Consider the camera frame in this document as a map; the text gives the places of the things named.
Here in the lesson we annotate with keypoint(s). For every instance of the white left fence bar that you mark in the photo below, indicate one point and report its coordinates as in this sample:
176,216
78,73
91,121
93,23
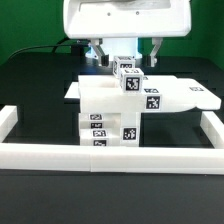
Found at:
8,119

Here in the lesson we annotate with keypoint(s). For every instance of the white tagged cube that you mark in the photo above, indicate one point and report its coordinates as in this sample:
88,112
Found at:
131,80
122,62

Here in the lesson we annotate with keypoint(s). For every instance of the white tag base sheet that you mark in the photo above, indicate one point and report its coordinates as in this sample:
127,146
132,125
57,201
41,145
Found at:
73,91

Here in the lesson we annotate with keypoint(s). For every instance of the white chair back frame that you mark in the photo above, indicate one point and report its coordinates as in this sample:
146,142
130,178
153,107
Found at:
102,94

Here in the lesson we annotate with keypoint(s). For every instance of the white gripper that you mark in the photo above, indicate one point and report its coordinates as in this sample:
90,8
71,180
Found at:
126,18

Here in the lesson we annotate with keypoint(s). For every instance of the white front fence bar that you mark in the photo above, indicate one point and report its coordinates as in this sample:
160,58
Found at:
111,159

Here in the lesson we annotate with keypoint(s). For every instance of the white chair seat part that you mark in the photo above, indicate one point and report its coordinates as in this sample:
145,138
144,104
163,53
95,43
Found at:
130,129

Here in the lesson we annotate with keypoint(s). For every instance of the white right fence bar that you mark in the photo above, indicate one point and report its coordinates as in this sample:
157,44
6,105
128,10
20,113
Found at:
213,128

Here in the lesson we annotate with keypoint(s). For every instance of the white fence bar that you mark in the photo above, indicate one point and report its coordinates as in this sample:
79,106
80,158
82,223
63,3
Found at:
8,119
111,159
213,128

